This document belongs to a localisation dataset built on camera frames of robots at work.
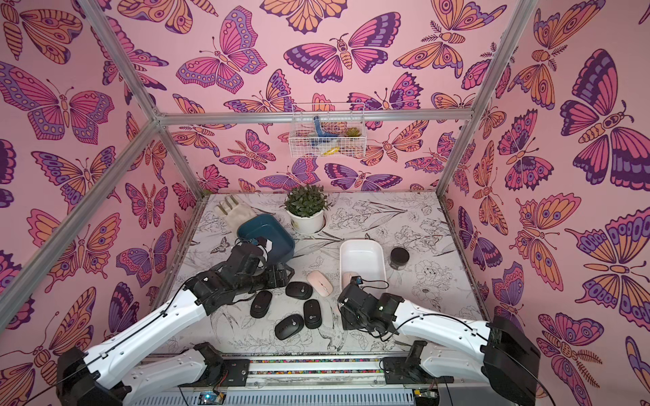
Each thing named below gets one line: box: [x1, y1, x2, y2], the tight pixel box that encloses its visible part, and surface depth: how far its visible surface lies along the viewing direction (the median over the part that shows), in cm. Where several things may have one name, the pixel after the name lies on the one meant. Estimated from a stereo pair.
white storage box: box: [339, 239, 389, 298], surface depth 99 cm
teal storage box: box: [236, 213, 296, 266], surface depth 107 cm
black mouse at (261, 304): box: [249, 290, 273, 319], surface depth 86 cm
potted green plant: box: [279, 183, 333, 236], surface depth 97 cm
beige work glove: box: [214, 194, 259, 238], surface depth 115 cm
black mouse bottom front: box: [274, 313, 305, 341], surface depth 83 cm
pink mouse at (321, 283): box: [306, 269, 334, 298], surface depth 92 cm
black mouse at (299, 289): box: [285, 280, 314, 300], surface depth 90 cm
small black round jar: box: [389, 246, 410, 271], surface depth 96 cm
